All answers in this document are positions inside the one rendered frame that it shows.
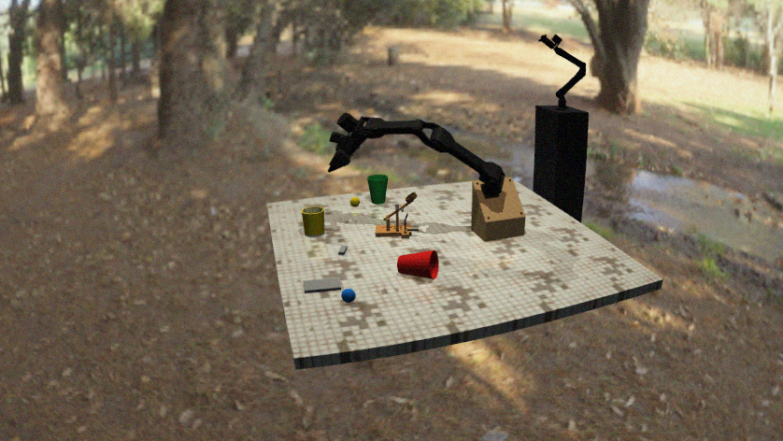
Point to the yellow mug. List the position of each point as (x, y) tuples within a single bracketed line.
[(313, 220)]

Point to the green cup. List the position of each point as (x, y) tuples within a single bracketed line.
[(377, 187)]

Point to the blue ball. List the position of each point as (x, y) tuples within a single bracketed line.
[(348, 295)]

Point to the red plastic cup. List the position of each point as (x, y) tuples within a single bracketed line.
[(423, 264)]

